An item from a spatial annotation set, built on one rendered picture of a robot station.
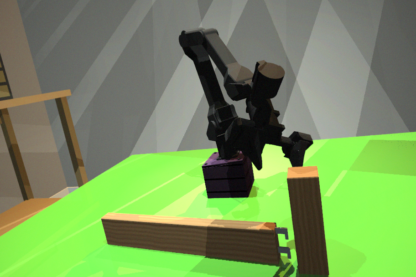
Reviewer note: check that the wooden rail with metal hooks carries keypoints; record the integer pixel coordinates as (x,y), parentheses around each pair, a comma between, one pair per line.
(254,241)

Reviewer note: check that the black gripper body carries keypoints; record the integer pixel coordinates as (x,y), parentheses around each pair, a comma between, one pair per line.
(264,119)

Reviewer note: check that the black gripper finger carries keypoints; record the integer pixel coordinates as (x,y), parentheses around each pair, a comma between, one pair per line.
(297,153)
(249,142)

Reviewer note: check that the dark brown wooden post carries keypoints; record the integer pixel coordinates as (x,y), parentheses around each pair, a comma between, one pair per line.
(307,220)

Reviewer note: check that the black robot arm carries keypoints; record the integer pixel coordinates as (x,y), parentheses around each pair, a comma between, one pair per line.
(239,82)

